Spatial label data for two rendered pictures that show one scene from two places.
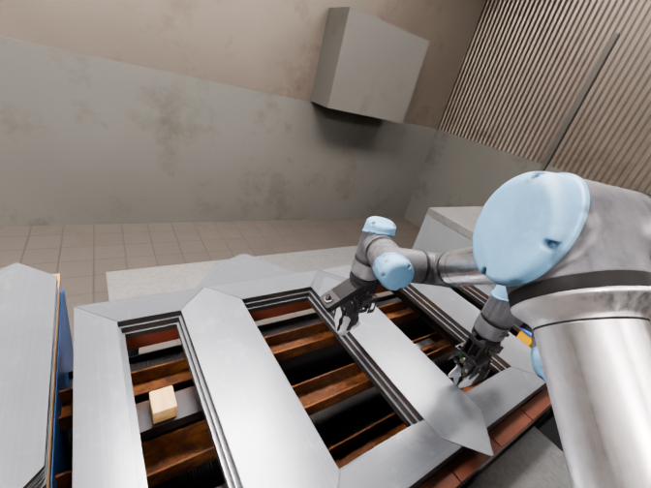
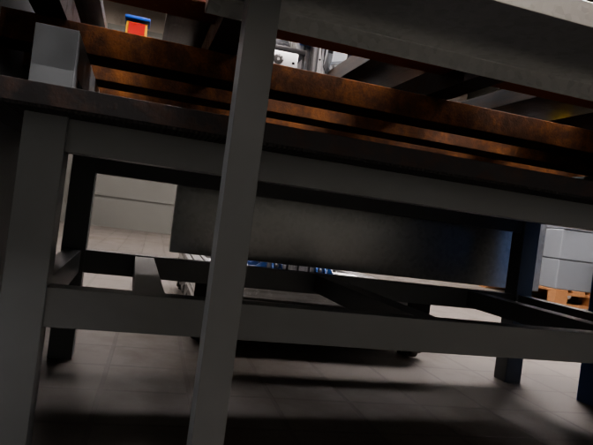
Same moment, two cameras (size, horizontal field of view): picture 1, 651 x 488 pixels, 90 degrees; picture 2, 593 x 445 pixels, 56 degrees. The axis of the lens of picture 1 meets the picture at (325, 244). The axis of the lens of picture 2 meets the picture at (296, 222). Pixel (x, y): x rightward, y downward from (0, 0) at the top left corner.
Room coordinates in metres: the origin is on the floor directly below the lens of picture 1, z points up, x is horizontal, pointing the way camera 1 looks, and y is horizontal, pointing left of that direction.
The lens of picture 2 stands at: (2.15, 0.14, 0.44)
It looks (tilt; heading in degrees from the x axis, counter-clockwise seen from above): 0 degrees down; 204
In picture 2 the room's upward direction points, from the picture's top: 7 degrees clockwise
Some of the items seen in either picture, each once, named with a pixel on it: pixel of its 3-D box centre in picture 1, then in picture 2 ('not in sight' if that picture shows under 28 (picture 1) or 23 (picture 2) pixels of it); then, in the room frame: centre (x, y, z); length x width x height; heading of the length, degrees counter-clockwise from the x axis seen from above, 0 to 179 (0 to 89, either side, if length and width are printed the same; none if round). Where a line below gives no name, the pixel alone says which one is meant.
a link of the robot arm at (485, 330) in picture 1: (492, 327); not in sight; (0.69, -0.46, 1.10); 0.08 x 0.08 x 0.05
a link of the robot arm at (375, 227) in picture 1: (375, 241); not in sight; (0.73, -0.12, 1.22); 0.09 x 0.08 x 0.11; 17
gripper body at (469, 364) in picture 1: (476, 350); not in sight; (0.68, -0.45, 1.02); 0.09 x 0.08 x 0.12; 130
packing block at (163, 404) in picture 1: (163, 404); not in sight; (0.47, 0.27, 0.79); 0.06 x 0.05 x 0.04; 40
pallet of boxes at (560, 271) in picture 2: not in sight; (557, 238); (-3.97, 0.27, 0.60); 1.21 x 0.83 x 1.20; 37
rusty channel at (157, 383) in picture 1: (332, 331); (425, 112); (0.98, -0.12, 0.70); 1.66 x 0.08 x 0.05; 130
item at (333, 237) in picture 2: not in sight; (376, 220); (0.37, -0.36, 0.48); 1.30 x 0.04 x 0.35; 130
